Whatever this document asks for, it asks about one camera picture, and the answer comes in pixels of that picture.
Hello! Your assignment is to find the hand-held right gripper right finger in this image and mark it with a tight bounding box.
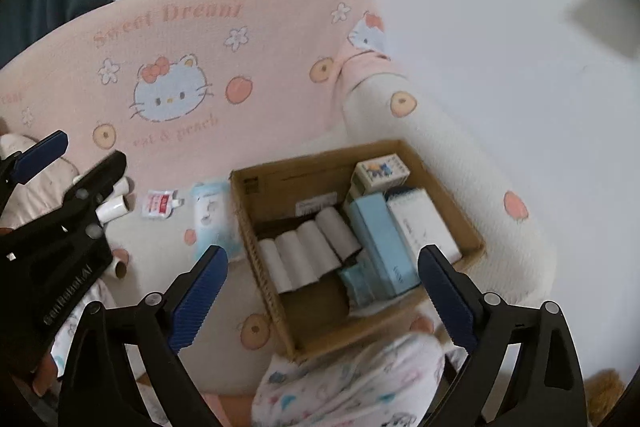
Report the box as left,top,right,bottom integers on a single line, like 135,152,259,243
416,244,588,427

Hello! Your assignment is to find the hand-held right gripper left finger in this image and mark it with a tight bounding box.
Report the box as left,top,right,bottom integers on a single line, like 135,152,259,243
57,244,230,427

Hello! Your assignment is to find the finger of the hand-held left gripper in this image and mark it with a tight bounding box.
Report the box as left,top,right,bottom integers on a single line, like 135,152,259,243
30,150,128,235
0,130,70,210

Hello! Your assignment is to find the white printed box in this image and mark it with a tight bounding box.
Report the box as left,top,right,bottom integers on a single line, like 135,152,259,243
386,187,462,264

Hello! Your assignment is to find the white paper roll tube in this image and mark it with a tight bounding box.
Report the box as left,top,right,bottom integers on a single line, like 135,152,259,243
257,239,293,295
111,249,132,280
107,177,131,200
297,219,343,280
275,231,321,290
97,194,133,225
316,207,363,260

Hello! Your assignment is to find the light blue glasses case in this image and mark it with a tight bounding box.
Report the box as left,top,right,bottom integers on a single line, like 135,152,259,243
347,194,418,298

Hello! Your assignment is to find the cardboard box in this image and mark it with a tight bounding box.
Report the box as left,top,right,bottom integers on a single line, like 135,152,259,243
229,138,487,363

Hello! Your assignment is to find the person's left hand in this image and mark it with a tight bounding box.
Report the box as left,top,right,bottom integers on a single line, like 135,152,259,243
30,354,63,395

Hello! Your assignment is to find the red and white sachet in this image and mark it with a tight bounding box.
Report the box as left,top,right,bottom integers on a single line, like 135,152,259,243
142,188,183,220

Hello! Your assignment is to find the light blue tissue packet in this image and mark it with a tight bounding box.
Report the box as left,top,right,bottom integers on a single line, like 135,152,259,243
190,181,243,262

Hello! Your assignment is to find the teal small packet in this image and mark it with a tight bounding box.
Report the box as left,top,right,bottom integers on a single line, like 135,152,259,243
337,254,381,308

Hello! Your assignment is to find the person's printed pajamas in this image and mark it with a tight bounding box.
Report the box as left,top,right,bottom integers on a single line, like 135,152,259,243
250,332,468,427

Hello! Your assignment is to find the white carton with panda print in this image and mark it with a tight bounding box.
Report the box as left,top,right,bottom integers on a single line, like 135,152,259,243
350,155,411,198

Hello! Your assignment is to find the pink cat print blanket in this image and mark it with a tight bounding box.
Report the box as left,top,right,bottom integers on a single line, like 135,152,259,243
0,0,416,288

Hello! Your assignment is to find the brown plush toy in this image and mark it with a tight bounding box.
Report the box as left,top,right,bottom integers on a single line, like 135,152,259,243
584,369,626,415

